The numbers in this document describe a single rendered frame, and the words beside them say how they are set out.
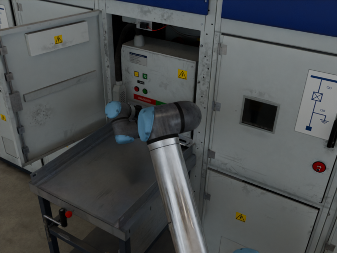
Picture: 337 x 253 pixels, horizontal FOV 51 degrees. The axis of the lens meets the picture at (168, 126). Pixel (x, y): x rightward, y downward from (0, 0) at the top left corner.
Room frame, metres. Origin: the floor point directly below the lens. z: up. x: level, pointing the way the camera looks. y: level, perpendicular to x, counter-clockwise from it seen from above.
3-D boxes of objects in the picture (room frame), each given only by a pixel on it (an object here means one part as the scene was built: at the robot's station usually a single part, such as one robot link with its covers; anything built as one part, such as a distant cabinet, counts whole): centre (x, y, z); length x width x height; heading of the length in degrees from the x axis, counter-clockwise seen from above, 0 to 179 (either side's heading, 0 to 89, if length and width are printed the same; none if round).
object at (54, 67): (1.79, 0.61, 1.21); 0.63 x 0.07 x 0.74; 139
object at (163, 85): (1.87, 0.08, 1.15); 0.48 x 0.01 x 0.48; 60
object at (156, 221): (1.54, 0.27, 0.46); 0.64 x 0.58 x 0.66; 150
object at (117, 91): (1.91, 0.30, 1.09); 0.08 x 0.05 x 0.17; 150
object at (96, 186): (1.54, 0.27, 0.82); 0.68 x 0.62 x 0.06; 150
